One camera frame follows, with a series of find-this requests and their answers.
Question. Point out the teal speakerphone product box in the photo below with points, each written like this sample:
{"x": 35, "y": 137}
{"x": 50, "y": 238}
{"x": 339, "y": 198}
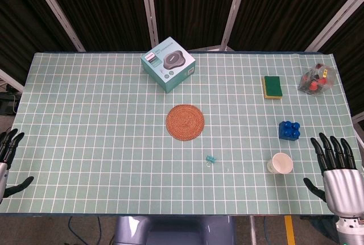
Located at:
{"x": 170, "y": 66}

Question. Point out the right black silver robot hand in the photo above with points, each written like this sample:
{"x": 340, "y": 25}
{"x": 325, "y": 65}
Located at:
{"x": 344, "y": 191}

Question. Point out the dark partition fabric panel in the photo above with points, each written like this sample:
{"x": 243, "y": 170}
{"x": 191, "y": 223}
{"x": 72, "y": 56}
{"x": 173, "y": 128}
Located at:
{"x": 193, "y": 3}
{"x": 17, "y": 14}
{"x": 99, "y": 6}
{"x": 352, "y": 57}
{"x": 290, "y": 6}

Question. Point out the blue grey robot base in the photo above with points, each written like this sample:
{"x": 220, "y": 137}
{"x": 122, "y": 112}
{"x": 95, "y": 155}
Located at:
{"x": 176, "y": 230}

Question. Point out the green yellow scrub sponge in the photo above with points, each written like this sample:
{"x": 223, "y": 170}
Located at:
{"x": 273, "y": 86}

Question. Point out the white partition frame post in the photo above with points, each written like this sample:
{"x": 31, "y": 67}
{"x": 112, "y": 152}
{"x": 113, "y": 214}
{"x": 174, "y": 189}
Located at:
{"x": 148, "y": 9}
{"x": 335, "y": 19}
{"x": 235, "y": 9}
{"x": 359, "y": 117}
{"x": 11, "y": 81}
{"x": 57, "y": 12}

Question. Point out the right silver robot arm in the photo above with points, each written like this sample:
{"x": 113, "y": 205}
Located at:
{"x": 351, "y": 229}

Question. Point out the blue plastic building block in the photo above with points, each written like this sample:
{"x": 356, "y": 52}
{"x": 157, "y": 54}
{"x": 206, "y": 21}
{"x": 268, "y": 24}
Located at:
{"x": 287, "y": 134}

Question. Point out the teal binder clip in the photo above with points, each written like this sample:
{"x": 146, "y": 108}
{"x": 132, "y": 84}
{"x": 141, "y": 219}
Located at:
{"x": 211, "y": 158}

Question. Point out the green white grid tablecloth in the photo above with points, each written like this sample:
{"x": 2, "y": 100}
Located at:
{"x": 99, "y": 114}

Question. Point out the clear bag of small toys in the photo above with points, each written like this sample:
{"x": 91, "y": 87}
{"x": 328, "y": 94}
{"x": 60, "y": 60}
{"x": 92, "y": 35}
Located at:
{"x": 315, "y": 81}

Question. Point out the round orange woven coaster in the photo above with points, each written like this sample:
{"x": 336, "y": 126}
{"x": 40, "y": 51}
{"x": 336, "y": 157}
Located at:
{"x": 185, "y": 122}

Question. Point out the yellow floor tape strip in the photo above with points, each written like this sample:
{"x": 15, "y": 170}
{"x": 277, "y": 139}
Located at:
{"x": 289, "y": 230}

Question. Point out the white paper cup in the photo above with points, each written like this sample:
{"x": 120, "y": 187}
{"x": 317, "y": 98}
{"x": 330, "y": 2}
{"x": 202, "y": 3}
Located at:
{"x": 281, "y": 164}

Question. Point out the black equipment box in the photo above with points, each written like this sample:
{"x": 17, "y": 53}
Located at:
{"x": 7, "y": 103}

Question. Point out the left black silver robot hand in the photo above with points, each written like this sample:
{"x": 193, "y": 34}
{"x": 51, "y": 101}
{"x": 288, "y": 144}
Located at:
{"x": 3, "y": 171}

